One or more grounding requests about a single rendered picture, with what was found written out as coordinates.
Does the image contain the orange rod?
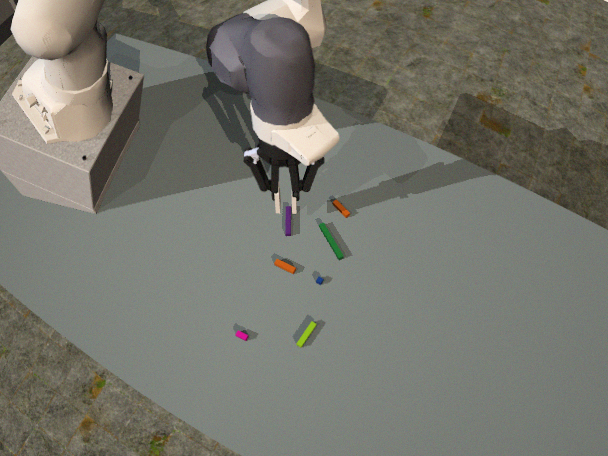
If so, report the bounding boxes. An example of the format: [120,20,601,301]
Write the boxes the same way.
[333,199,350,218]
[275,259,296,274]

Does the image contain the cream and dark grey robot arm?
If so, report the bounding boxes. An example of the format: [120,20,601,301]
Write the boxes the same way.
[11,0,339,165]

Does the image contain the purple rod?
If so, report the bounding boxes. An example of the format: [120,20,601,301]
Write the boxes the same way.
[285,206,291,236]

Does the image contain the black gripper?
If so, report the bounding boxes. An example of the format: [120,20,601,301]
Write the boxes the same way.
[244,137,324,214]

